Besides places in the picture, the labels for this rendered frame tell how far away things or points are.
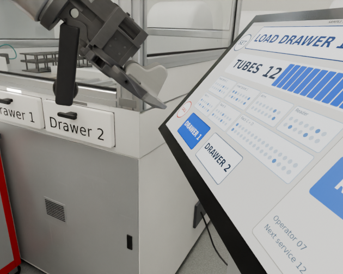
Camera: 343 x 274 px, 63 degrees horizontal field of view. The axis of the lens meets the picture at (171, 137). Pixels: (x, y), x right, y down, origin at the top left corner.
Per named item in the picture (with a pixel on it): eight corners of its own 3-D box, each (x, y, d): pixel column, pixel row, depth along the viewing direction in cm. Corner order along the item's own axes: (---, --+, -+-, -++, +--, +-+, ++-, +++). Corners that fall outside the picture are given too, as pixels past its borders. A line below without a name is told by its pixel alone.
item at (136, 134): (139, 158, 84) (139, 111, 79) (-48, 107, 127) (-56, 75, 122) (231, 100, 163) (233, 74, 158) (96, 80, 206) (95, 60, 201)
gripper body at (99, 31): (153, 38, 38) (77, -33, 33) (112, 86, 39) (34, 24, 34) (145, 36, 45) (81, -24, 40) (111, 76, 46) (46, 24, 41)
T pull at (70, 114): (74, 120, 84) (74, 116, 84) (56, 116, 87) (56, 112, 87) (83, 117, 87) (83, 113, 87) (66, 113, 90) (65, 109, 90)
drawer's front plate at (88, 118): (111, 148, 85) (110, 113, 82) (46, 130, 98) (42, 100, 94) (115, 147, 87) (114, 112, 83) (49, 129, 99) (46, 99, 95)
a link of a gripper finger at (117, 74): (148, 94, 40) (98, 51, 36) (141, 101, 40) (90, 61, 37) (144, 87, 44) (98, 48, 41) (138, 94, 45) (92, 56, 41)
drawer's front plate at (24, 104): (41, 129, 99) (36, 99, 95) (-9, 116, 111) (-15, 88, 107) (44, 128, 100) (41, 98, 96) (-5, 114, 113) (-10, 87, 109)
